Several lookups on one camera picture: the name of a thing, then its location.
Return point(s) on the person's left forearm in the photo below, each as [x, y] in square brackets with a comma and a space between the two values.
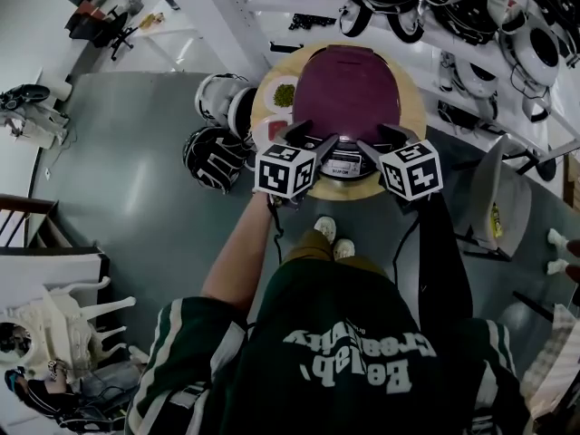
[240, 252]

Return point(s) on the person's right forearm black sleeve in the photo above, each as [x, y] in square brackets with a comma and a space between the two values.
[446, 261]

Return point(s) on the white plate with green beans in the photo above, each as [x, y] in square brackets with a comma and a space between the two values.
[283, 93]

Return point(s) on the white plate with red food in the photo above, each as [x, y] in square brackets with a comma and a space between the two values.
[272, 129]

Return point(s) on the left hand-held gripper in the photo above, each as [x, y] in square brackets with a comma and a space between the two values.
[276, 175]

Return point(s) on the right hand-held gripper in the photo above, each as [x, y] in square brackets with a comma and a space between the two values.
[410, 172]

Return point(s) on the black helmet with white marks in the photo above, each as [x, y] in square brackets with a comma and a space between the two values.
[213, 159]

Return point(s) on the person's brown trousers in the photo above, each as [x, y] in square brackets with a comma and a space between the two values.
[312, 247]

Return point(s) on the large white round headset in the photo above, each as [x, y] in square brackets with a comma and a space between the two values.
[537, 50]

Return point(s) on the black perforated strip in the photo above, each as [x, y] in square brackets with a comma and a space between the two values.
[306, 21]

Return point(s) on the small white headset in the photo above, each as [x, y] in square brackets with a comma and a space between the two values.
[478, 80]

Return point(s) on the round wooden table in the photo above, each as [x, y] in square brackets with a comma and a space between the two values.
[410, 116]

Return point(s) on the black office chair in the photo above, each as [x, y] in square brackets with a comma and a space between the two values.
[115, 30]

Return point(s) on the yellow packet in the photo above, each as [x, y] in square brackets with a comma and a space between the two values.
[497, 220]

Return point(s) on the maroon rice cooker lid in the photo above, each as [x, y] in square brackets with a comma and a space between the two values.
[346, 93]

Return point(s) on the grey chair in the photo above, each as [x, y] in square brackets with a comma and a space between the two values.
[503, 197]

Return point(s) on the checked cloth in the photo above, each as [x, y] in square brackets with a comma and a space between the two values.
[557, 356]

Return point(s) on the white ornate chair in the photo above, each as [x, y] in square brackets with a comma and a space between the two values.
[59, 320]

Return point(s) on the silver rice cooker body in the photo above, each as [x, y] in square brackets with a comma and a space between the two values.
[346, 163]

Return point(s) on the white paper roll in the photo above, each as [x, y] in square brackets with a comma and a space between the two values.
[59, 86]

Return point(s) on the person's white shoe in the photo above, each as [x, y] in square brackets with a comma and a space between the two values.
[344, 248]
[326, 228]

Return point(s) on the brown wooden railing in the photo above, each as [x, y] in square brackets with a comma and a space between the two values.
[27, 202]

